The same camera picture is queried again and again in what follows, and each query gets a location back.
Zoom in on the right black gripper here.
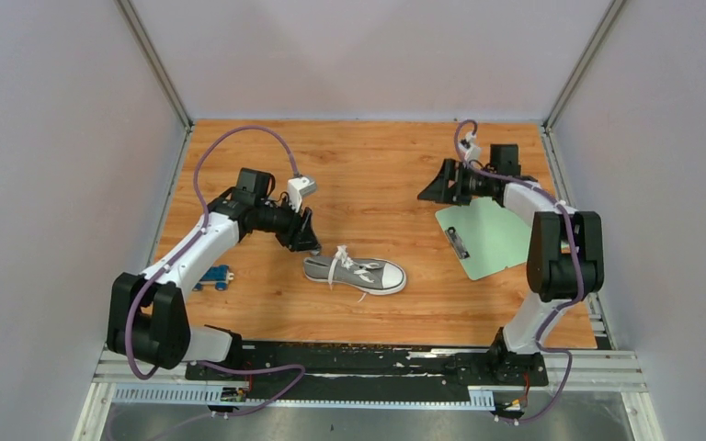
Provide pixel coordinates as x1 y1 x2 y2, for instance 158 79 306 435
416 157 494 205

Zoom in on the green clipboard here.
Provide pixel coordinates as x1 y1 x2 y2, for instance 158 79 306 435
435 198 531 280

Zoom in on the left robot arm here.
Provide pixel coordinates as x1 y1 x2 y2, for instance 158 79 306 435
106 168 321 379

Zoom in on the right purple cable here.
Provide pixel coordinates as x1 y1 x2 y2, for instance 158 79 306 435
453 119 586 425

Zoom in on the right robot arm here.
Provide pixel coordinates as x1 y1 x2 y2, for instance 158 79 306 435
417 141 604 384

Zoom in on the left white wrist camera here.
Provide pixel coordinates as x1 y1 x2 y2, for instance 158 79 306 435
287 175 317 213

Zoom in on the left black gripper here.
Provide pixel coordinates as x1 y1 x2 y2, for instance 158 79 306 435
255 194 323 254

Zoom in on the white shoelace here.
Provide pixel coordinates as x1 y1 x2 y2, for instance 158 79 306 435
326 245 385 301

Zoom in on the grey canvas sneaker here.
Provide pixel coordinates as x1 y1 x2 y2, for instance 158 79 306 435
302 256 407 296

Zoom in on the blue red toy car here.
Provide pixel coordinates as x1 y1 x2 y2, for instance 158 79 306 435
193 265 234 291

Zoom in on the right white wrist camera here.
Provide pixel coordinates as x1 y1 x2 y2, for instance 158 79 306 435
458 140 482 163

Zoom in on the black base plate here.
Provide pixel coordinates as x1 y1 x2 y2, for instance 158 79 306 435
182 339 552 406

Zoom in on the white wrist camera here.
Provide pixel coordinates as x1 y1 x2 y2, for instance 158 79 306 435
287 175 317 213
458 140 482 163

